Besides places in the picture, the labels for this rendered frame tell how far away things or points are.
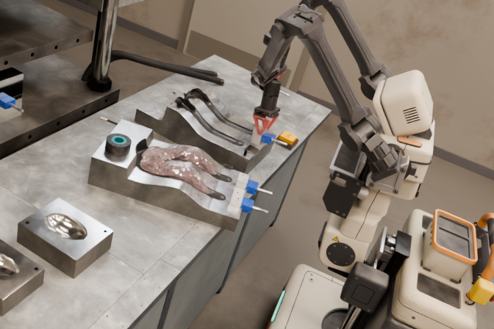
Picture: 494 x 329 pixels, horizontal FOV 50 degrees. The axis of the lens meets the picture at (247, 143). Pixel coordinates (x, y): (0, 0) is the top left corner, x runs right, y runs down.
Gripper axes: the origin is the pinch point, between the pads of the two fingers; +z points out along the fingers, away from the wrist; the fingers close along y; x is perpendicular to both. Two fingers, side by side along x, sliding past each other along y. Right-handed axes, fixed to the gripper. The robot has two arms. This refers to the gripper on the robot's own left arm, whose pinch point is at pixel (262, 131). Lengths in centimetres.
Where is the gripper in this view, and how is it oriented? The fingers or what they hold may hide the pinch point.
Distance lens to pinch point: 195.3
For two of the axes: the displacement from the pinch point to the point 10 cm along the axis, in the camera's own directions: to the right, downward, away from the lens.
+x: 8.9, 3.1, -3.4
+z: -1.9, 9.2, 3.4
